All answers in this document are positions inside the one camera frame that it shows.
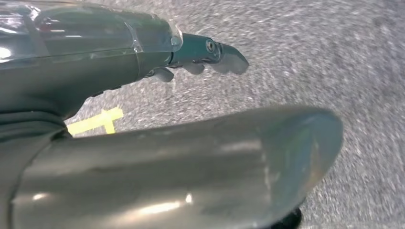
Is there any clear plastic cover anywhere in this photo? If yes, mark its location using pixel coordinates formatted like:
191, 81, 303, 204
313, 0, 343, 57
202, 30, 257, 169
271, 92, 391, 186
0, 0, 183, 64

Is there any yellow floor tape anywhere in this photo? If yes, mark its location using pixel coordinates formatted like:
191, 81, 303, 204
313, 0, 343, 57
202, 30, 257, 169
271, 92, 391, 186
66, 106, 124, 136

